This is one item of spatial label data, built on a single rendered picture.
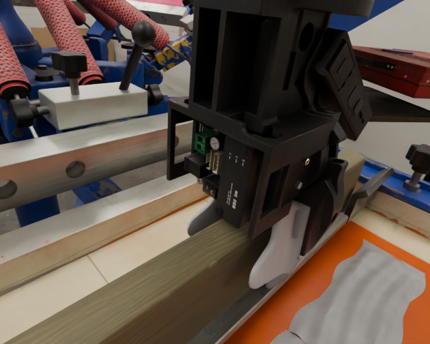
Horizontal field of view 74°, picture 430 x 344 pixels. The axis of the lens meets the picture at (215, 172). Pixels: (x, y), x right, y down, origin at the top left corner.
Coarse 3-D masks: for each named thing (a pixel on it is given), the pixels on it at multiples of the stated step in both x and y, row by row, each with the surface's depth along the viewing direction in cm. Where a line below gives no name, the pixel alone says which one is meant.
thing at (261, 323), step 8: (256, 312) 26; (264, 312) 26; (248, 320) 25; (256, 320) 25; (264, 320) 26; (272, 320) 26; (240, 328) 25; (248, 328) 25; (256, 328) 25; (264, 328) 25; (272, 328) 25; (280, 328) 25; (232, 336) 24; (240, 336) 24; (248, 336) 24; (256, 336) 24; (264, 336) 24; (272, 336) 24
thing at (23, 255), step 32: (128, 192) 34; (160, 192) 35; (192, 192) 38; (352, 192) 44; (384, 192) 40; (32, 224) 28; (64, 224) 28; (96, 224) 29; (128, 224) 32; (416, 224) 38; (0, 256) 24; (32, 256) 25; (64, 256) 28; (0, 288) 24
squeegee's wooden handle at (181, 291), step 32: (352, 160) 32; (224, 224) 20; (160, 256) 17; (192, 256) 17; (224, 256) 18; (256, 256) 21; (128, 288) 15; (160, 288) 15; (192, 288) 16; (224, 288) 20; (64, 320) 13; (96, 320) 13; (128, 320) 14; (160, 320) 15; (192, 320) 18
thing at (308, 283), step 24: (336, 240) 36; (360, 240) 36; (384, 240) 37; (312, 264) 32; (336, 264) 32; (288, 288) 29; (312, 288) 29; (288, 312) 27; (408, 312) 28; (408, 336) 26
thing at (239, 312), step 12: (336, 228) 32; (324, 240) 30; (312, 252) 28; (300, 264) 27; (288, 276) 25; (264, 288) 24; (276, 288) 24; (240, 300) 22; (252, 300) 23; (264, 300) 23; (228, 312) 22; (240, 312) 22; (252, 312) 22; (216, 324) 21; (228, 324) 21; (240, 324) 21; (204, 336) 20; (216, 336) 20; (228, 336) 21
